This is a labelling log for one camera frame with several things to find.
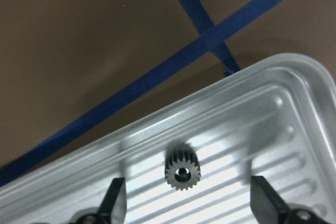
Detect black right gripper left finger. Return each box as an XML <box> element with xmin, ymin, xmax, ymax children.
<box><xmin>97</xmin><ymin>177</ymin><xmax>127</xmax><ymax>223</ymax></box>

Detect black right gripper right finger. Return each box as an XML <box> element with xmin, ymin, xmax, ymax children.
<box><xmin>250</xmin><ymin>176</ymin><xmax>289</xmax><ymax>224</ymax></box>

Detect small black bearing gear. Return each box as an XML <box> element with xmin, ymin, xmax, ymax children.
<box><xmin>164</xmin><ymin>143</ymin><xmax>201</xmax><ymax>191</ymax></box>

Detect silver ribbed metal tray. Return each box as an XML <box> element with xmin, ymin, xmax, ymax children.
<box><xmin>1</xmin><ymin>53</ymin><xmax>335</xmax><ymax>223</ymax></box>

